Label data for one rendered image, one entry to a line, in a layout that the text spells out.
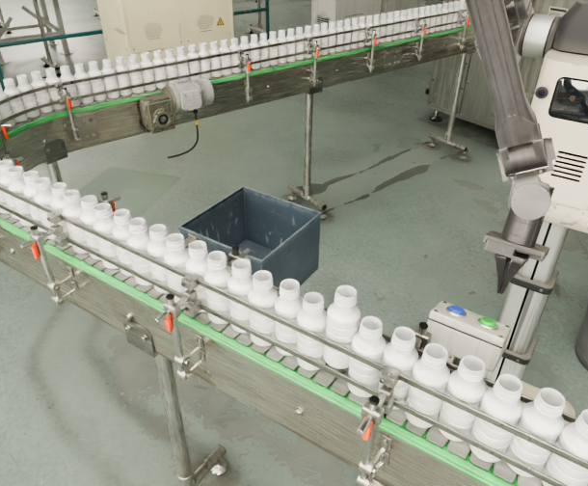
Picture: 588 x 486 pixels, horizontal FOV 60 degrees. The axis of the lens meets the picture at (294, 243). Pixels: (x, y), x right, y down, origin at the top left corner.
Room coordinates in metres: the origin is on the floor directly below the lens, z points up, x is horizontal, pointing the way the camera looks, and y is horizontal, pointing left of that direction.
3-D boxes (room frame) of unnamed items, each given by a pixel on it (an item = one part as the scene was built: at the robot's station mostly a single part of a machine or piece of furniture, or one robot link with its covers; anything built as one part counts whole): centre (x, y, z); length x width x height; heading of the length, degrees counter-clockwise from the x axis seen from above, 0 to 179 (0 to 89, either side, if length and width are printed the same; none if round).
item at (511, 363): (1.09, -0.65, 0.49); 0.13 x 0.13 x 0.40; 57
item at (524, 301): (1.09, -0.65, 0.74); 0.11 x 0.11 x 0.40; 57
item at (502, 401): (0.52, -0.33, 1.08); 0.06 x 0.06 x 0.17
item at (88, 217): (1.07, 0.49, 1.08); 0.06 x 0.06 x 0.17
